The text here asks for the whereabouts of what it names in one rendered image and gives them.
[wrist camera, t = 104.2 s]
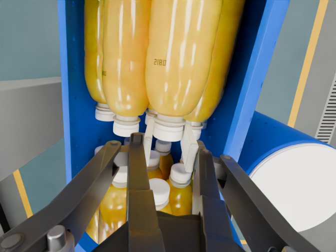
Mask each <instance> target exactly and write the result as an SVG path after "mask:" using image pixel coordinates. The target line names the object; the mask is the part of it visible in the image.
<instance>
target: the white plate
mask: <svg viewBox="0 0 336 252"><path fill-rule="evenodd" d="M249 177H250V178H251V180H252V181H253V182H254V183H255V184H256V185H257V186H258V188H259V189H260V190H261V191H262V192H263V193H264V195H265V196H266V197H267V198H268V199H269V200H270V202H271V203H272V204H273V205H274V206H275V207H276V209H277V210H278V211H279V212H280V213H281V214H282V215H283V217H284V218H285V219H286V220H287V221H288V222H289V224H290V225H291V226H292V227H293V228H294V229H295V230H296V231H297V232H301V231H304V230H307V229H310V228H312V227H315V226H317V225H319V224H320V223H322V222H324V221H325V220H327V219H328V218H329V217H331V216H332V215H333V214H334V213H335V212H336V149H334V148H332V147H330V146H327V145H324V144H319V143H300V144H295V145H291V146H288V147H285V148H282V149H280V150H278V151H276V152H274V153H272V154H271V155H269V156H268V157H266V158H265V159H264V160H262V161H261V162H260V163H259V164H258V165H257V166H256V167H255V168H254V169H253V170H252V171H251V173H250V174H249Z"/></svg>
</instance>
